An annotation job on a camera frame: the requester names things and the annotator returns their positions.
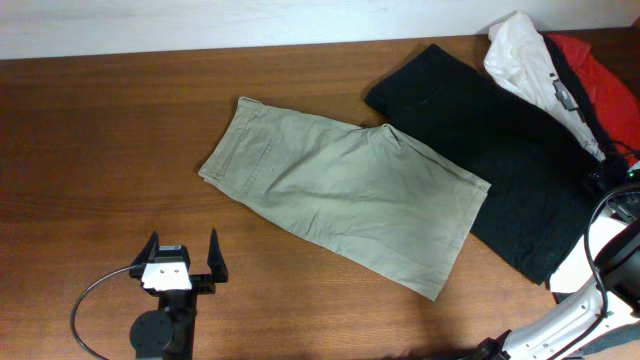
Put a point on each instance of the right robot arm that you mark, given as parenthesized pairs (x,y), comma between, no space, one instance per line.
(608,300)

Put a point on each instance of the black shorts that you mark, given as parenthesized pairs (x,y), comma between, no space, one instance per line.
(543,183)

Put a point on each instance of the white garment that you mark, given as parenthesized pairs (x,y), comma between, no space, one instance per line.
(518,60)

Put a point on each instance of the khaki green shorts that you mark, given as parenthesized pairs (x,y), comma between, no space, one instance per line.
(373,195)

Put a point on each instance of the red garment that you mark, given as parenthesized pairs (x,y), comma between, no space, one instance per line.
(610,109)

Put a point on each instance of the left gripper white camera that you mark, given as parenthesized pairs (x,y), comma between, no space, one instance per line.
(166,276)

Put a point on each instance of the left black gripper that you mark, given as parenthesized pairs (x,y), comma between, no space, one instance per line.
(217,258)

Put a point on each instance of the white paper sheet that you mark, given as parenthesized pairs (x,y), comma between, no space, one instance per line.
(574,271)

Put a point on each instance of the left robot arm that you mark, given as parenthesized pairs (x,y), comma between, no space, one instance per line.
(168,332)

